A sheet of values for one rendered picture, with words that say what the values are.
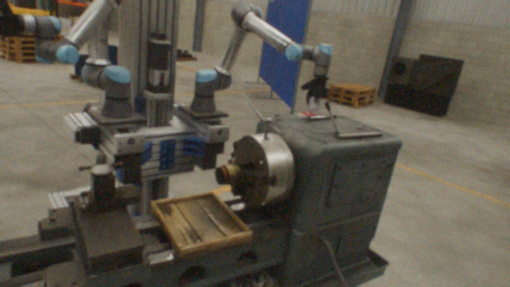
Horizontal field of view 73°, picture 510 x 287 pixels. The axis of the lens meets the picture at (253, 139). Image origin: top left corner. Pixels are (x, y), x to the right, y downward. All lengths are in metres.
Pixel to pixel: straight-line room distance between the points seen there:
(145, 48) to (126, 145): 0.57
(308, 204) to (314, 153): 0.22
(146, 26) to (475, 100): 10.15
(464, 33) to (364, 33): 2.88
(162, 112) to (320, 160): 1.00
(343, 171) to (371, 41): 10.80
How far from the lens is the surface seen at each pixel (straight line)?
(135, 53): 1.97
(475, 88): 11.29
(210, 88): 1.99
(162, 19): 2.02
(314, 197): 1.48
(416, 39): 11.73
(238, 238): 1.39
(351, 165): 1.57
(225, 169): 1.41
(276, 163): 1.38
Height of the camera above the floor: 1.68
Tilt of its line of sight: 18 degrees down
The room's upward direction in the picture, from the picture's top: 8 degrees clockwise
